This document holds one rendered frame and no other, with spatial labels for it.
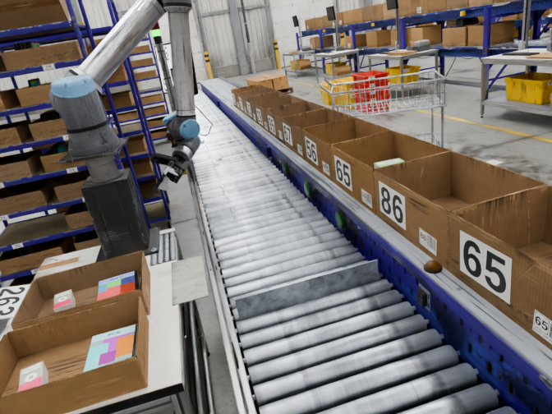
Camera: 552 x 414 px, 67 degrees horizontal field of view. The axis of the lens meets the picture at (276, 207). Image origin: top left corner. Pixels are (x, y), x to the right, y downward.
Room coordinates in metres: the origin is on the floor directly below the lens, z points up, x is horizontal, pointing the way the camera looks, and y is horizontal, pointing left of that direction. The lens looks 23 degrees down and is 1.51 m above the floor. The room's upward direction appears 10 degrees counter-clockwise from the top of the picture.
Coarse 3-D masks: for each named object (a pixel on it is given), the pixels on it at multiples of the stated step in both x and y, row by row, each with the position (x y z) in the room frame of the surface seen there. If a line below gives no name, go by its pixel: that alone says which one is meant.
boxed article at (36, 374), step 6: (30, 366) 0.90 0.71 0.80; (36, 366) 0.90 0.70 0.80; (42, 366) 0.89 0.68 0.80; (24, 372) 0.88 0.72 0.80; (30, 372) 0.88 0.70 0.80; (36, 372) 0.87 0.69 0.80; (42, 372) 0.87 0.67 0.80; (24, 378) 0.86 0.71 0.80; (30, 378) 0.85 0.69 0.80; (36, 378) 0.85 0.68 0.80; (42, 378) 0.85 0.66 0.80; (24, 384) 0.83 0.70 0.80; (30, 384) 0.83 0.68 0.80; (36, 384) 0.83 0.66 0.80
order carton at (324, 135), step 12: (348, 120) 2.10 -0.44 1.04; (360, 120) 2.04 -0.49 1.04; (312, 132) 2.06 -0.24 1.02; (324, 132) 2.07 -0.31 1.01; (336, 132) 2.08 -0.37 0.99; (348, 132) 2.10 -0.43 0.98; (360, 132) 2.05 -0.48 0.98; (372, 132) 1.92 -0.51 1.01; (324, 144) 1.73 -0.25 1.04; (324, 156) 1.74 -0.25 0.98
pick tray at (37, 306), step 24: (96, 264) 1.36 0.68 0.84; (120, 264) 1.37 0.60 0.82; (144, 264) 1.30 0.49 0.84; (48, 288) 1.31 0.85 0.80; (72, 288) 1.33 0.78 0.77; (96, 288) 1.33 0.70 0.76; (144, 288) 1.15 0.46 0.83; (24, 312) 1.14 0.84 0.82; (48, 312) 1.22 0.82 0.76; (72, 312) 1.07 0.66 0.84
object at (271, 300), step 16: (336, 272) 1.09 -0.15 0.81; (352, 272) 1.10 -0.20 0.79; (368, 272) 1.11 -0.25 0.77; (272, 288) 1.06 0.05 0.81; (288, 288) 1.06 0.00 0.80; (304, 288) 1.07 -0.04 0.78; (320, 288) 1.08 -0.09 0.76; (336, 288) 1.09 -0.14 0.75; (240, 304) 1.03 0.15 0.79; (256, 304) 1.04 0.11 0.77; (272, 304) 1.05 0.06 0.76; (288, 304) 1.06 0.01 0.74
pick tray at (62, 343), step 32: (64, 320) 1.04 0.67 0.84; (96, 320) 1.05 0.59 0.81; (128, 320) 1.07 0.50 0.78; (0, 352) 0.94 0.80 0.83; (32, 352) 1.01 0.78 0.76; (64, 352) 0.99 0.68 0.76; (0, 384) 0.87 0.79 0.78; (64, 384) 0.77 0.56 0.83; (96, 384) 0.79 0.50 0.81; (128, 384) 0.80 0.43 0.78
